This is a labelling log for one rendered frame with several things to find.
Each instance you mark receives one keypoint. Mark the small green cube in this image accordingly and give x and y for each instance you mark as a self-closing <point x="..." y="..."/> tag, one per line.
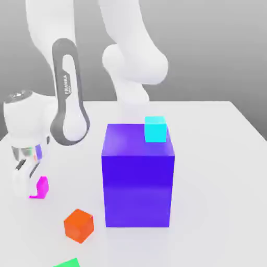
<point x="68" y="263"/>

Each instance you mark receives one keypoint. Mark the small orange cube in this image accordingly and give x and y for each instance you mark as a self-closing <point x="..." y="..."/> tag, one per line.
<point x="78" y="226"/>

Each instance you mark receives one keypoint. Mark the large purple box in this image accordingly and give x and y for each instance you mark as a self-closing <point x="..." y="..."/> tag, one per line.
<point x="137" y="187"/>

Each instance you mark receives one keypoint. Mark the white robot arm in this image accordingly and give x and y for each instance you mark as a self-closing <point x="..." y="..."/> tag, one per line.
<point x="129" y="62"/>

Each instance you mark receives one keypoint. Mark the small magenta cube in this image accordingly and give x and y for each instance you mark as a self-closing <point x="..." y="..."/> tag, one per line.
<point x="43" y="186"/>

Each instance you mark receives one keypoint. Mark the small cyan cube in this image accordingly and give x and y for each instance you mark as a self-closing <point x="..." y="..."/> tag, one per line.
<point x="155" y="130"/>

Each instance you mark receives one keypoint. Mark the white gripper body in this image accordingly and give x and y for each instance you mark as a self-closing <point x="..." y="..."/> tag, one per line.
<point x="22" y="181"/>

